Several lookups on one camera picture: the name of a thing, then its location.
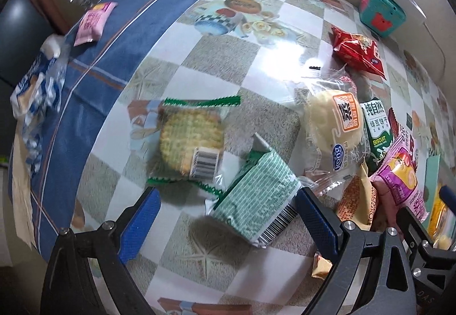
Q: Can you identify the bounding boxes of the pink cake packet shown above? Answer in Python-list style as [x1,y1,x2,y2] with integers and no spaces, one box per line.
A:
[370,147,428,223]

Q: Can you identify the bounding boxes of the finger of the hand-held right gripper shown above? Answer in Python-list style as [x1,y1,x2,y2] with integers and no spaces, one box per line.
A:
[395,207,434,256]
[439,186,456,209]

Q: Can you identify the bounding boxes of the yellow egg roll packet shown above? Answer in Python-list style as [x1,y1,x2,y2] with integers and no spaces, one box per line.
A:
[335,163,389,230]

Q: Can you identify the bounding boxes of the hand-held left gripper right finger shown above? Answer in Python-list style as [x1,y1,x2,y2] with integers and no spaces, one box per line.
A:
[295,187,424,315]

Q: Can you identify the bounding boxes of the blue plaid tablecloth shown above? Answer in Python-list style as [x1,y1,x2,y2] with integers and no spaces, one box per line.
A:
[7,0,243,266]

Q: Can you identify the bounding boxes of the clear round bun packet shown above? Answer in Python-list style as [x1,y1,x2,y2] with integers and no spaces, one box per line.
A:
[294,69,371,194]

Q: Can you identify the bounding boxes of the clear green-edged cracker packet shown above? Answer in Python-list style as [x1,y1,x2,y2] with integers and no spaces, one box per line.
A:
[147,95,242,200]

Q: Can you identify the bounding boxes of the green printed snack packet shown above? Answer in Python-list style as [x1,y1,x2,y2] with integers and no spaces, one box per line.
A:
[205,133,302,248]

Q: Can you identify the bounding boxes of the yellow snack packet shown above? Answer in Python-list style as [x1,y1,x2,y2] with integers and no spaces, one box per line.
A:
[426,187,456,251]

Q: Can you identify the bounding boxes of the teal box with red shapes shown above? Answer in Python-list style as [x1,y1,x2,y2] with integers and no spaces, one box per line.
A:
[359,0,407,39]

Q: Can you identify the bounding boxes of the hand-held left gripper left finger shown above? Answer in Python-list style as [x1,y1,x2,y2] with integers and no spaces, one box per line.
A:
[40,187,162,315]

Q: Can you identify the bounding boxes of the small yellow candy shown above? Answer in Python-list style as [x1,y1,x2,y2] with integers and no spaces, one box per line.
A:
[312,254,333,279]

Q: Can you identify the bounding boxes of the red puffed snack bag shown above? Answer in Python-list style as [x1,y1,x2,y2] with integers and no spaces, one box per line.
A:
[331,25,388,80]

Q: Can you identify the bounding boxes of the green and white biscuit packet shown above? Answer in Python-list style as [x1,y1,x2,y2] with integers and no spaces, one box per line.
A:
[360,99,394,173]

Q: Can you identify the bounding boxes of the blue and white bread bag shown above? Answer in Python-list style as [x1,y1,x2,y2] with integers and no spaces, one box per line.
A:
[10,33,70,173]

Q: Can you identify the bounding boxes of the teal card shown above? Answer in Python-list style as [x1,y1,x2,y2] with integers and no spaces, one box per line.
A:
[424,155,442,223]

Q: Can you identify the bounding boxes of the dark chair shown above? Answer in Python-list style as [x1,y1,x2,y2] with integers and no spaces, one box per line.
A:
[0,0,58,88]

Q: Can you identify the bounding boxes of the pink swiss roll packet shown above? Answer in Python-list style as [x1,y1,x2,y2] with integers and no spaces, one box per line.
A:
[73,1,118,48]

